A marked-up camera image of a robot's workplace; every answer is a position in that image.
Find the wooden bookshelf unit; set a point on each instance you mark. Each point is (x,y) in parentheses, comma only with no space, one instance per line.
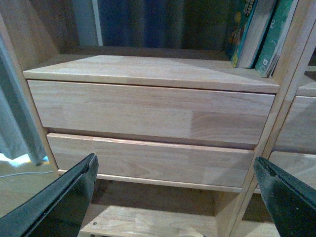
(43,44)

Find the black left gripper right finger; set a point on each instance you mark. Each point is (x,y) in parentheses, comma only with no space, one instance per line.
(290,202)

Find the teal cover thick book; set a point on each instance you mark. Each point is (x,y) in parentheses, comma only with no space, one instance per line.
(250,20)

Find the grey side curtain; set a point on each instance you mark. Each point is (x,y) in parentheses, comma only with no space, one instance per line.
(18,134)

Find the lower left wooden drawer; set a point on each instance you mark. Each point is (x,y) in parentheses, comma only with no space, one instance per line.
(190,166)

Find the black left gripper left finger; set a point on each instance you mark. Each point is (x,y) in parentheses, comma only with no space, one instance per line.
(59,209)

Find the dark blue curtain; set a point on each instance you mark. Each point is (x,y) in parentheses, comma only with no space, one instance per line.
(176,24)

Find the thin green cover book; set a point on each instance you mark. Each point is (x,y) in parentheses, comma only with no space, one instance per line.
(275,37)

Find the lower right wooden drawer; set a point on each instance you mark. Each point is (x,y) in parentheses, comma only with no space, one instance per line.
(302,166)

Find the upper left wooden drawer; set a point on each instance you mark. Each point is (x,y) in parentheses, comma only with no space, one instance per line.
(164,114)

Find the wooden drawer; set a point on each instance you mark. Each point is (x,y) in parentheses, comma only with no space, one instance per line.
(190,166)
(164,114)
(298,132)
(302,166)

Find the upper right wooden drawer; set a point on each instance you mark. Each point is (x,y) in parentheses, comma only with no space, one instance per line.
(298,132)

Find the white vertical post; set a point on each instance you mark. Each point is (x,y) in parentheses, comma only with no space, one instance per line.
(88,22)

